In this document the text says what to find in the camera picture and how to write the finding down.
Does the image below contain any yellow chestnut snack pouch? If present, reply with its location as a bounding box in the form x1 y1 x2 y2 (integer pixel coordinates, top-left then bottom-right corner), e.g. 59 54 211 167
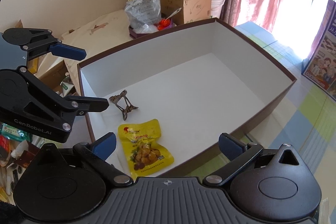
118 119 174 180

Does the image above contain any cream embroidered cloth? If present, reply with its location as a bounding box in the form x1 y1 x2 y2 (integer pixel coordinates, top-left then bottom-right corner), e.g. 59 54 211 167
36 9 133 75

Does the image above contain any purple tray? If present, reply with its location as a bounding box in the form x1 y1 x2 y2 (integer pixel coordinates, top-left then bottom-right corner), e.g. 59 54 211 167
128 18 177 39

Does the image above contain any brown storage box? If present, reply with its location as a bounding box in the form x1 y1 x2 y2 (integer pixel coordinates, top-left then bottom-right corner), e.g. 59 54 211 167
77 19 296 177

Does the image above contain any clear plastic bag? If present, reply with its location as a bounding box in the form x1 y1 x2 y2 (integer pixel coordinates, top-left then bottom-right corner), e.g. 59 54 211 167
124 0 161 29

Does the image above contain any blue milk carton box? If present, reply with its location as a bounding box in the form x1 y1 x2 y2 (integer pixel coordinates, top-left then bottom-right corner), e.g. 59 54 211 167
301 0 336 99

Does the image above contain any brown string knot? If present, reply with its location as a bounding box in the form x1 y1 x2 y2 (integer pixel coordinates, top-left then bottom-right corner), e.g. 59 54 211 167
109 90 138 121

